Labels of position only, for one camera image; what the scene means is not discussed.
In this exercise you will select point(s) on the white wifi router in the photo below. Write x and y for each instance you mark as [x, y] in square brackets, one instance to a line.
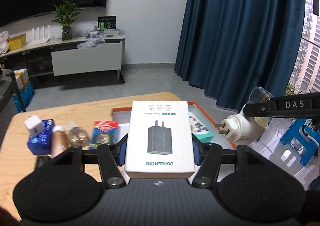
[40, 35]

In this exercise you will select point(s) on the red blue playing card box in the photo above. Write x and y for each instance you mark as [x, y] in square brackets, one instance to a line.
[104, 132]

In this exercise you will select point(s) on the teal white small carton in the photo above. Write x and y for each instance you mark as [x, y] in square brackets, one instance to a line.
[199, 129]

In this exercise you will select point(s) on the white plastic bag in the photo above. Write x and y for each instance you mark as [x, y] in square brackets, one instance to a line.
[4, 42]

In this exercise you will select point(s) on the clear glass perfume bottle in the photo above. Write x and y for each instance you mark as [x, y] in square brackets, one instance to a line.
[77, 135]

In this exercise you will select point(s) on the white UGREEN charger box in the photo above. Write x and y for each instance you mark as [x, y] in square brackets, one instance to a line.
[159, 141]

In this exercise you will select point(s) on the blue tissue pack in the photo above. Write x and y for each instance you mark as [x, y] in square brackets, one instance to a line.
[42, 143]

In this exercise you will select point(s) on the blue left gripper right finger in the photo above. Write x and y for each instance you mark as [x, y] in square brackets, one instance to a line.
[198, 149]

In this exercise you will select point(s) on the rose gold cosmetic tube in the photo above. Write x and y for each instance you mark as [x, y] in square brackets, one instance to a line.
[59, 141]

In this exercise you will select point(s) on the yellow cardboard box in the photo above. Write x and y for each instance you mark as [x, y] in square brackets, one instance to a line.
[17, 42]

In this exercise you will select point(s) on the orange rimmed storage box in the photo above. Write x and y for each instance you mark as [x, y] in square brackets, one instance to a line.
[122, 116]

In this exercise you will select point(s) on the white cube power adapter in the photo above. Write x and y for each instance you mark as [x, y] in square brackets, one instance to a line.
[34, 125]

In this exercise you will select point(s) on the blue plastic stool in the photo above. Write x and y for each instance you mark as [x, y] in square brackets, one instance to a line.
[301, 132]

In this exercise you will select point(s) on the dark blue curtain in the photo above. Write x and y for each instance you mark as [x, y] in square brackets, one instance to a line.
[229, 47]

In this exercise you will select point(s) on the white plug-in mosquito repeller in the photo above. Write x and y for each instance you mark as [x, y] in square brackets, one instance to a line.
[242, 130]

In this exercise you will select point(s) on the black green product box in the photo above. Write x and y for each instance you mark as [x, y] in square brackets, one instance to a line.
[107, 22]

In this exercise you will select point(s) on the white tv console cabinet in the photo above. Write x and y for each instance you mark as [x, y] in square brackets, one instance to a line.
[60, 58]

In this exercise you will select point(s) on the blue plastic bag on floor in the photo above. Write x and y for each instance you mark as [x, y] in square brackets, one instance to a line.
[26, 95]

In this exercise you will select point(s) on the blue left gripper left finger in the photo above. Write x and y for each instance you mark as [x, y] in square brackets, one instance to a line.
[120, 151]

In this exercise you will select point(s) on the potted green bamboo plant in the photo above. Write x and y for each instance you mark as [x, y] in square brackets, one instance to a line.
[66, 14]

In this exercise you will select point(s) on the finger of the black das right gripper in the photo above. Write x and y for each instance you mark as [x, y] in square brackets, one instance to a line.
[294, 106]

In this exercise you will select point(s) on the black glass side table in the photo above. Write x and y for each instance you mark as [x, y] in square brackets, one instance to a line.
[8, 108]

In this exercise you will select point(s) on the cardboard parcel on floor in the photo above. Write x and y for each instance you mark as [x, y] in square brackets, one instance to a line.
[22, 78]

